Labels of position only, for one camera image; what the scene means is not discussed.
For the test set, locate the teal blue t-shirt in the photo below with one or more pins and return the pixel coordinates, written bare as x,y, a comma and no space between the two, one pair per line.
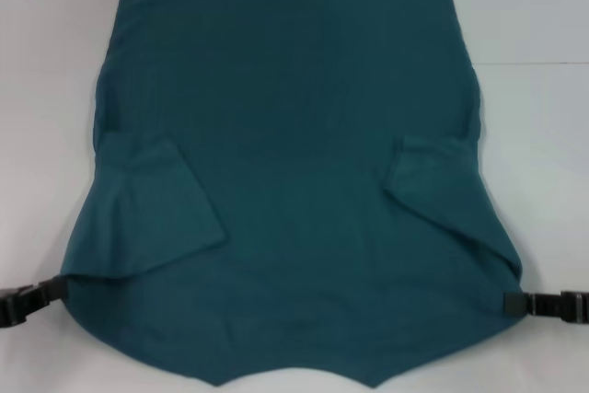
294,158

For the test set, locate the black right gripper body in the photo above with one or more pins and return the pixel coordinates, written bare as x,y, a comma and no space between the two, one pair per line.
575,304

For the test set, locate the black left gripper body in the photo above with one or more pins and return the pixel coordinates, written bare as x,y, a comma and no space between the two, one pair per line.
18,310

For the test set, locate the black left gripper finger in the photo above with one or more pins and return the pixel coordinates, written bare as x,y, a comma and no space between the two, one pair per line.
55,289

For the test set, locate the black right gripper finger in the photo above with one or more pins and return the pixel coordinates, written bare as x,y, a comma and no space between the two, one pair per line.
529,304

